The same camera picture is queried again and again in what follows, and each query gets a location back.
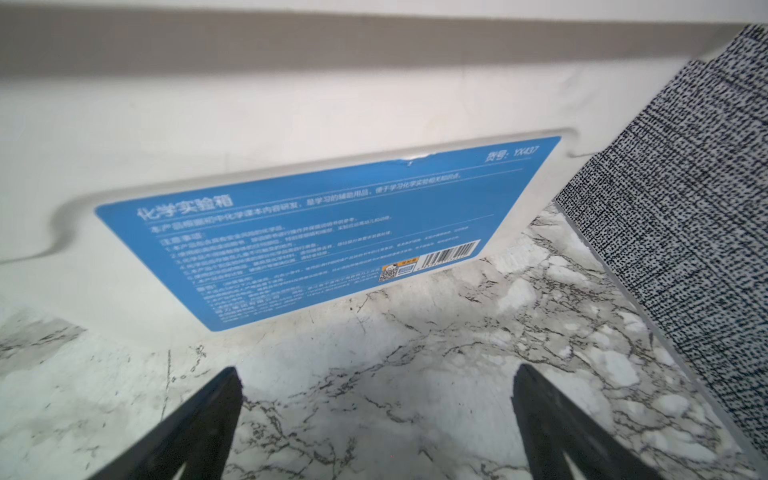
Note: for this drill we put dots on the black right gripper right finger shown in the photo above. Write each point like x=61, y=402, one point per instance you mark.
x=556, y=433

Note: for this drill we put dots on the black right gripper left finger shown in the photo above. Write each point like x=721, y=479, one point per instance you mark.
x=192, y=443

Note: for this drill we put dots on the blue label sticker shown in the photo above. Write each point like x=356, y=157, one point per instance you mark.
x=245, y=252

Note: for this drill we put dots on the white plastic storage box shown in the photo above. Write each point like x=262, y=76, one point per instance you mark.
x=108, y=101

